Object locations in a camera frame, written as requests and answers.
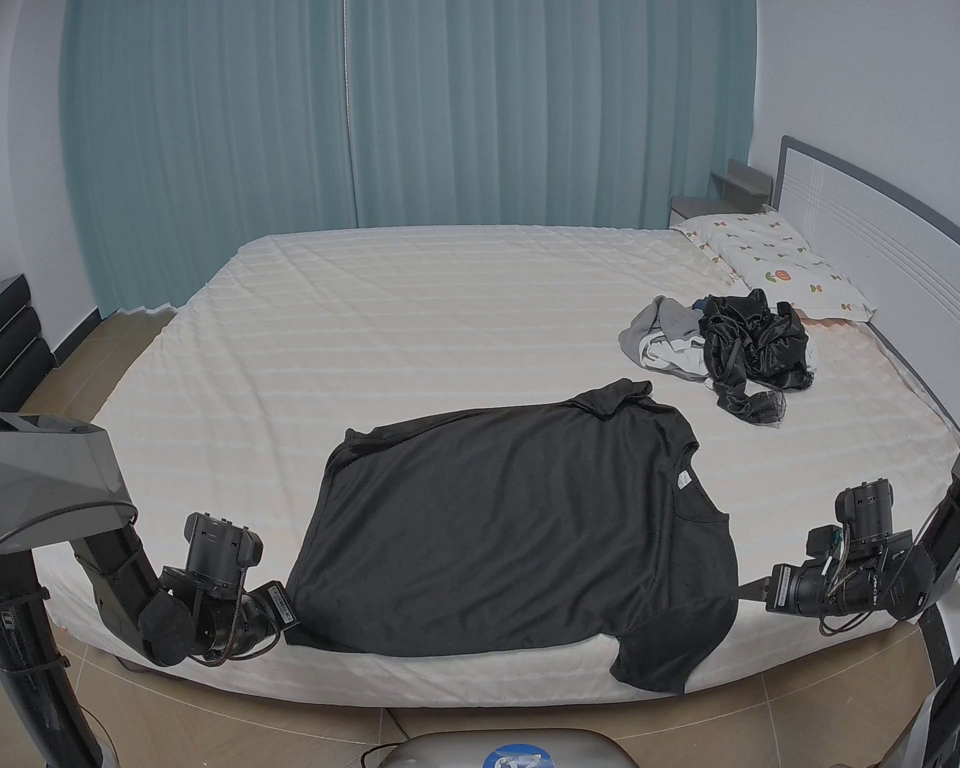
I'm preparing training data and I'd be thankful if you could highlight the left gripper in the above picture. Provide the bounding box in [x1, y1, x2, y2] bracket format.
[238, 582, 303, 648]

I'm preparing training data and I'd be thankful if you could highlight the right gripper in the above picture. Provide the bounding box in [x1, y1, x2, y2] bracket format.
[766, 562, 832, 620]

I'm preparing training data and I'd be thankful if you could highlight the black T-shirt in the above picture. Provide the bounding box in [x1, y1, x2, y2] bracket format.
[285, 378, 740, 695]

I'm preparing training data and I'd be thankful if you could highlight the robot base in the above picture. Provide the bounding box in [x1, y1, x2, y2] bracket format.
[378, 731, 627, 768]

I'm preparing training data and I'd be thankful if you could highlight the bed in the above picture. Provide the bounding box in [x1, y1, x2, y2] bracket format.
[33, 135, 960, 712]

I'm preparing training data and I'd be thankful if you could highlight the black satin garment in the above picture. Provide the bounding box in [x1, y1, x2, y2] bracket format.
[697, 287, 819, 429]

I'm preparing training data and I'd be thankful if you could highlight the grey and white garment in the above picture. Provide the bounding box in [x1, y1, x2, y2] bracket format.
[617, 294, 721, 384]

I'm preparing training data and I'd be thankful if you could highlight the white printed pillow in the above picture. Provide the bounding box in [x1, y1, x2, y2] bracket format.
[669, 212, 877, 322]

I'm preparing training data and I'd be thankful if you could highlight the black chest of drawers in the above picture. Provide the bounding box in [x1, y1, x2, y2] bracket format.
[0, 273, 60, 410]

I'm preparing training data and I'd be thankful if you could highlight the grey bedside table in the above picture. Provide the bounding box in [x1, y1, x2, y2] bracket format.
[669, 157, 774, 228]

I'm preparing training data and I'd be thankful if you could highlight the blue-green curtain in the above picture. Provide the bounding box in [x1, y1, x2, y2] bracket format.
[346, 0, 759, 230]
[58, 0, 352, 316]

